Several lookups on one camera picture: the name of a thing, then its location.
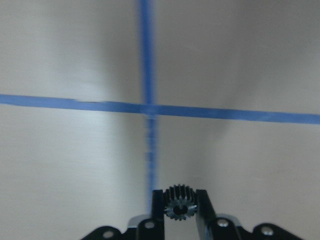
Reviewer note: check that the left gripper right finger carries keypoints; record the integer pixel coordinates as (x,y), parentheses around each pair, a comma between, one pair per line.
(205,215)

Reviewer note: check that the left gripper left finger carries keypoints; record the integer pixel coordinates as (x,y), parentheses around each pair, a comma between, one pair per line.
(157,215)

